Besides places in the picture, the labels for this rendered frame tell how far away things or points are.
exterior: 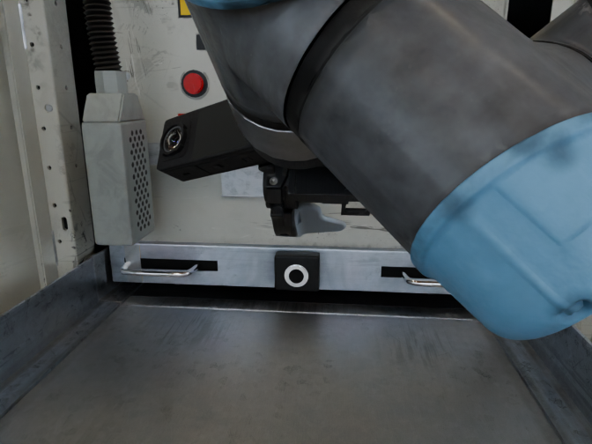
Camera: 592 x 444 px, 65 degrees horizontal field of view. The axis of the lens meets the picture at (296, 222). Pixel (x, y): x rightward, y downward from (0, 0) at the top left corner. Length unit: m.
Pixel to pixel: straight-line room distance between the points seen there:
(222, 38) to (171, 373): 0.40
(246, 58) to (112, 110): 0.40
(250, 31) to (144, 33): 0.50
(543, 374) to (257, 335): 0.31
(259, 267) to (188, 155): 0.33
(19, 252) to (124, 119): 0.25
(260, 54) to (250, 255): 0.50
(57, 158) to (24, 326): 0.22
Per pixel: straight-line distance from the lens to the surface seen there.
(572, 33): 0.26
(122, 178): 0.56
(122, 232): 0.58
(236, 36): 0.17
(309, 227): 0.43
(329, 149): 0.15
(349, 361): 0.53
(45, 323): 0.61
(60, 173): 0.68
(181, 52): 0.64
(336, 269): 0.64
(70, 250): 0.70
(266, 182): 0.33
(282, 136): 0.23
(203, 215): 0.65
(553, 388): 0.54
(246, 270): 0.65
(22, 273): 0.72
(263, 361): 0.53
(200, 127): 0.35
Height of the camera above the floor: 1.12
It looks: 15 degrees down
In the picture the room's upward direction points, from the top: straight up
